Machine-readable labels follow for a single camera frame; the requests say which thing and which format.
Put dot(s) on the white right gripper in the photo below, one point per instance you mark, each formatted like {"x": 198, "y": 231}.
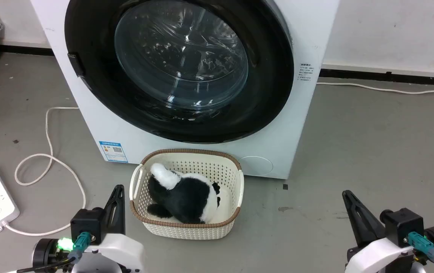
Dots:
{"x": 380, "y": 256}

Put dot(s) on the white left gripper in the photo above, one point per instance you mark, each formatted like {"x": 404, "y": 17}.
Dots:
{"x": 118, "y": 252}

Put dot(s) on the white front-load washing machine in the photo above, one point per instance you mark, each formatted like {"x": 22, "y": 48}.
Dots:
{"x": 88, "y": 125}

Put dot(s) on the black round glass washer door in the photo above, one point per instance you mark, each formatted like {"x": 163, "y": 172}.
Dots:
{"x": 99, "y": 94}

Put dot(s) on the blue energy label sticker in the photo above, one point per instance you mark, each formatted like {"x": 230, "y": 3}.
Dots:
{"x": 113, "y": 151}

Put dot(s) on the black white panda plush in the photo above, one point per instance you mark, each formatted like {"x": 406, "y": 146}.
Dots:
{"x": 186, "y": 197}

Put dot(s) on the cream woven laundry basket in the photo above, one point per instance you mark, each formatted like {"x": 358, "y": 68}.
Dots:
{"x": 202, "y": 167}

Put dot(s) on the round white filter cover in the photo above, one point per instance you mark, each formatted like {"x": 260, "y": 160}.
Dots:
{"x": 256, "y": 165}

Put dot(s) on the small text sticker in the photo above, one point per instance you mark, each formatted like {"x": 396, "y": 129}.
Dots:
{"x": 305, "y": 72}

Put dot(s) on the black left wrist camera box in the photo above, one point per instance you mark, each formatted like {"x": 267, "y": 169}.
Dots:
{"x": 87, "y": 224}

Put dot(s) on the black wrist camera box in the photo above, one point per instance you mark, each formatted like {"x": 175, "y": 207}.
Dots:
{"x": 87, "y": 224}
{"x": 402, "y": 225}

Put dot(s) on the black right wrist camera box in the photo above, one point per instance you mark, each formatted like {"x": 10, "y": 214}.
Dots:
{"x": 402, "y": 225}

